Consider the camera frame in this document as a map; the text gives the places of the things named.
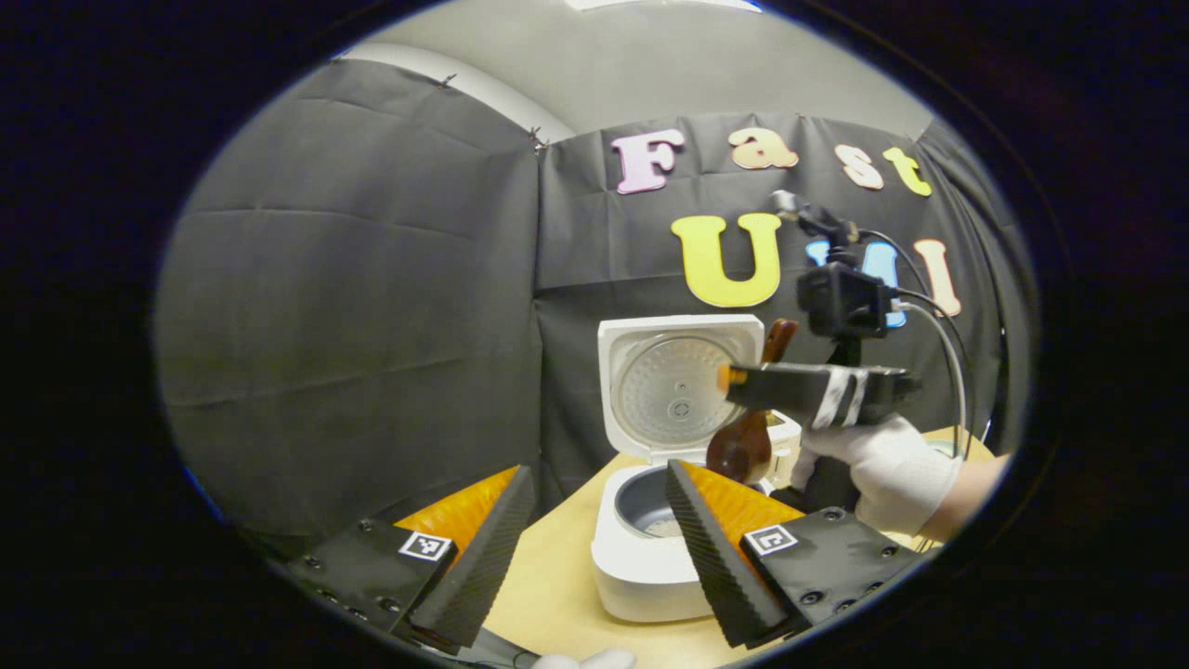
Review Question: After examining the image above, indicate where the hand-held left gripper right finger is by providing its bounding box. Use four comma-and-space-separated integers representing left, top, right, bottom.
665, 458, 916, 649

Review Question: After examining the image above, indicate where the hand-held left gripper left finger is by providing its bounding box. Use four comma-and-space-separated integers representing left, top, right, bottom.
283, 465, 537, 651

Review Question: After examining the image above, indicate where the brown wooden spoon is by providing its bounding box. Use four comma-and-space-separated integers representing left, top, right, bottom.
706, 319, 800, 484

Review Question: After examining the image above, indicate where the white rice cooker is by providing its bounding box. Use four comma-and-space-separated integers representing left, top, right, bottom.
591, 314, 774, 623

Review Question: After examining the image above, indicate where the black backdrop cloth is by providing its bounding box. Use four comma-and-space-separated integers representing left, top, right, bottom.
153, 58, 1034, 540

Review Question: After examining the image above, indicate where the large ceiling light panel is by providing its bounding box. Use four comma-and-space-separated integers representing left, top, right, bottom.
567, 0, 763, 14

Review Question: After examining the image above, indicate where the hand-held gripper cable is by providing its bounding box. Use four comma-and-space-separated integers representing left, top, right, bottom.
859, 228, 973, 461

